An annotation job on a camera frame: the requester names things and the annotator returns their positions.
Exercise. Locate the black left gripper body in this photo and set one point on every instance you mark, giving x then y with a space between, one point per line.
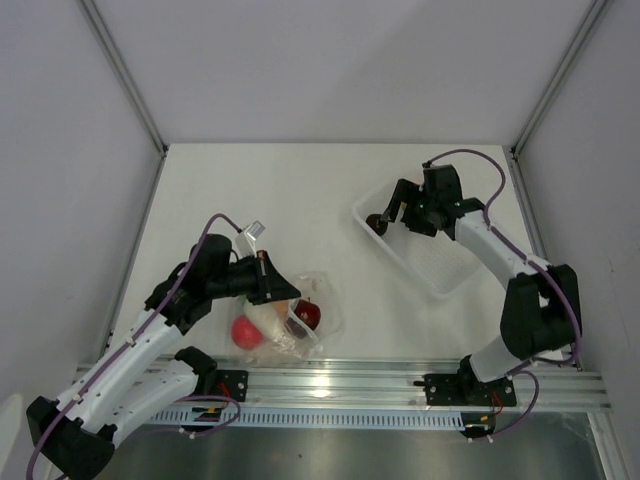
238 281

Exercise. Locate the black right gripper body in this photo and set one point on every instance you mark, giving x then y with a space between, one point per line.
417 214

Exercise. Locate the white radish with leaves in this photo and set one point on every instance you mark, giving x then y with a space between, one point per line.
265 319

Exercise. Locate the dark purple fruit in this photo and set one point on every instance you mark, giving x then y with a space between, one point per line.
378 223

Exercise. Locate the dark red apple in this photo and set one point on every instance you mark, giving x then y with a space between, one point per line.
308 312

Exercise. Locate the clear zip top bag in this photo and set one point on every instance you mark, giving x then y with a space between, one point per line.
300 342

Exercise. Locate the red tomato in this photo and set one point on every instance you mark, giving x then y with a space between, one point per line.
244 334

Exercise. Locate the orange peach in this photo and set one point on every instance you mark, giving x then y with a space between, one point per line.
283 309

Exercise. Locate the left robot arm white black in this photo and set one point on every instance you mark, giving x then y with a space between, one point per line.
80 429

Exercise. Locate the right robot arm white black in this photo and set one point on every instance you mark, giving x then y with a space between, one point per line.
541 308

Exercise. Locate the white plastic basket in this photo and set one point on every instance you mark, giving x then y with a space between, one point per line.
442 267

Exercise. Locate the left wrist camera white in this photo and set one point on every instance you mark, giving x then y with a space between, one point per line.
246 240

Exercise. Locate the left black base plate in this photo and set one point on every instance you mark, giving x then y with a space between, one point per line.
231 383

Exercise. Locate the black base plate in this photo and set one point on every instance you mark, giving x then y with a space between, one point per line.
231 383
457 390

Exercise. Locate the aluminium mounting rail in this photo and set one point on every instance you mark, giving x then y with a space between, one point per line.
389 385

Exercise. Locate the white slotted cable duct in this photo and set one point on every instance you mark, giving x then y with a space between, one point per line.
412 419

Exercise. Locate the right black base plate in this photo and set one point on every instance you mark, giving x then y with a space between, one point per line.
457 390

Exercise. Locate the right aluminium frame post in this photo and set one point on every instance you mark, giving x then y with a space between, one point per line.
578 42

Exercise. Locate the aluminium frame post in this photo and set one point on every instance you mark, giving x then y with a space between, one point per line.
111 51
578 42

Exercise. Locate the left aluminium frame post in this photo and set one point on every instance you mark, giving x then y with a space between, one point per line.
111 51

